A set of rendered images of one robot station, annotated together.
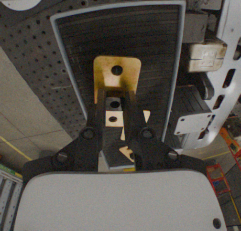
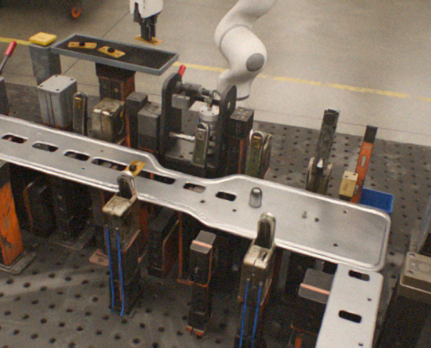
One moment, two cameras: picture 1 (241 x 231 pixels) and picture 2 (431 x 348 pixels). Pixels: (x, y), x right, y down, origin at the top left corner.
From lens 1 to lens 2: 1.60 m
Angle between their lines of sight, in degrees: 52
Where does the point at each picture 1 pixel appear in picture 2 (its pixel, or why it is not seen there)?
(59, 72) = not seen: hidden behind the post
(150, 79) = (135, 61)
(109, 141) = (107, 43)
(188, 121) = (65, 81)
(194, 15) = (144, 97)
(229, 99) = (7, 146)
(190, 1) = (150, 104)
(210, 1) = (144, 110)
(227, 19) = (115, 148)
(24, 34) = (191, 128)
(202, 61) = (108, 103)
